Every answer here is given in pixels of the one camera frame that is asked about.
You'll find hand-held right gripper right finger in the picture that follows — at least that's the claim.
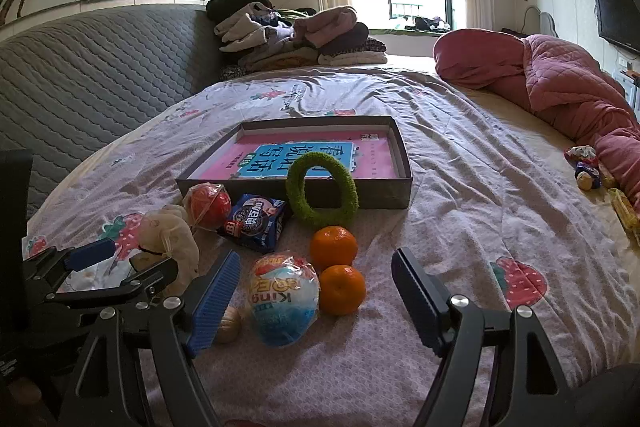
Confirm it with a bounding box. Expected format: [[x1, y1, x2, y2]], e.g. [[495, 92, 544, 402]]
[[391, 248, 581, 427]]

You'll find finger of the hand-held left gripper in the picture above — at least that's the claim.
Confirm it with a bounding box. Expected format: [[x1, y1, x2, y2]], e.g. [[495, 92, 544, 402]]
[[30, 257, 181, 308], [22, 238, 120, 283]]

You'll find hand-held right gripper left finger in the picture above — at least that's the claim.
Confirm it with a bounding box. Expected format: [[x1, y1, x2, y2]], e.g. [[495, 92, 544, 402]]
[[65, 249, 243, 427]]

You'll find walnut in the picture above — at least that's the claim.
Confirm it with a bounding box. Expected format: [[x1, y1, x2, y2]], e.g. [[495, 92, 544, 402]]
[[215, 304, 243, 344]]

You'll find beige mesh bag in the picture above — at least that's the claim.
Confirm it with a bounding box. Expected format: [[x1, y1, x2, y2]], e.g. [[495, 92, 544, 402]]
[[137, 204, 201, 298]]

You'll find white blue egg toy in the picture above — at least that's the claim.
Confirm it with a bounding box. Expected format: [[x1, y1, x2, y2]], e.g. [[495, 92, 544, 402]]
[[248, 251, 321, 348]]

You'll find orange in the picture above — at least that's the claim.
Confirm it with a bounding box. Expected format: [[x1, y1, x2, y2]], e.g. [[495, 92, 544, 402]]
[[309, 226, 360, 273], [319, 264, 367, 317]]

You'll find blue cookie packet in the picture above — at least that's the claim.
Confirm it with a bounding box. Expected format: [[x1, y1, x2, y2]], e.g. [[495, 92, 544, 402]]
[[217, 193, 293, 254]]

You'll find red egg toy clear wrapper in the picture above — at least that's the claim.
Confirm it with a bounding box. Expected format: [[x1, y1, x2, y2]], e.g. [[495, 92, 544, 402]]
[[182, 183, 233, 233]]

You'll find grey cardboard box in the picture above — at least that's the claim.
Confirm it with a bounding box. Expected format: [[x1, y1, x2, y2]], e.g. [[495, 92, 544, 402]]
[[175, 116, 413, 211]]

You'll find green fuzzy ring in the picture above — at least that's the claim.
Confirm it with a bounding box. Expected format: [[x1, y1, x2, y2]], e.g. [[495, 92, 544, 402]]
[[286, 153, 362, 230]]

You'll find pink book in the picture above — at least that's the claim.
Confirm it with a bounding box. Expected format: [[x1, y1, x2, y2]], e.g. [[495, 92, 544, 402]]
[[195, 132, 401, 180]]

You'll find grey quilted headboard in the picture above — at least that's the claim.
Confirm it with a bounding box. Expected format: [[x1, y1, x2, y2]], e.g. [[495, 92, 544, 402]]
[[0, 2, 226, 218]]

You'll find small toy figure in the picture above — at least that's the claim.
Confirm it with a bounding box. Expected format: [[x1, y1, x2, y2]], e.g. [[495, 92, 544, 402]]
[[574, 162, 601, 192]]

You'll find yellow packet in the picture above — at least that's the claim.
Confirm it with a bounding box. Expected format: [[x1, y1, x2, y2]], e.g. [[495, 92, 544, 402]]
[[607, 188, 640, 238]]

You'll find pink quilt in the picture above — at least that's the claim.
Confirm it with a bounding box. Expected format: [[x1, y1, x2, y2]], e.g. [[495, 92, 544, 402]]
[[432, 28, 640, 212]]

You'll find dark cloth bundle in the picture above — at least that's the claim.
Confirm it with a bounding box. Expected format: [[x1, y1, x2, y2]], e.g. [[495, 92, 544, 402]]
[[402, 16, 453, 32]]

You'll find pile of folded clothes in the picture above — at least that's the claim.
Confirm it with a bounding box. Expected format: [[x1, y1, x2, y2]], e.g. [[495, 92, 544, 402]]
[[206, 0, 390, 80]]

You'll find white drawer cabinet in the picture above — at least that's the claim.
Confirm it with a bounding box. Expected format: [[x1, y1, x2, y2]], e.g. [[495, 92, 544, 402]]
[[612, 52, 640, 108]]

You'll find black television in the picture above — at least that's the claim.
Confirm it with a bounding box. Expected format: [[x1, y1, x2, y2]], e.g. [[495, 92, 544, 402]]
[[593, 0, 640, 56]]

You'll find white wire frame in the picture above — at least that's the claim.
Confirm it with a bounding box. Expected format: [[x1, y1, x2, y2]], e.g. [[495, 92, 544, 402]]
[[524, 5, 557, 38]]

